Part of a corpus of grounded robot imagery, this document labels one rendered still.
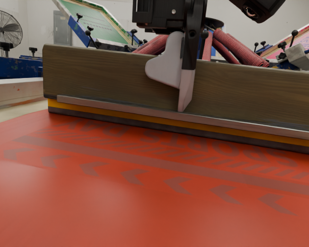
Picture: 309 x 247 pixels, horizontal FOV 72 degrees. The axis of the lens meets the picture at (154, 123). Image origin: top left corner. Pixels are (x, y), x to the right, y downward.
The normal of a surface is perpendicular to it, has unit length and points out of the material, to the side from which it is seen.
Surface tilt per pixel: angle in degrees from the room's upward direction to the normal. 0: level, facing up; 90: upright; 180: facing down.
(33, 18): 90
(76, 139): 0
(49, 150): 0
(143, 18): 90
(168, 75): 83
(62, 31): 90
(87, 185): 0
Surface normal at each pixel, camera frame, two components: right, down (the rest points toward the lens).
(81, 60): -0.18, 0.25
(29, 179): 0.11, -0.96
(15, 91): 0.98, 0.15
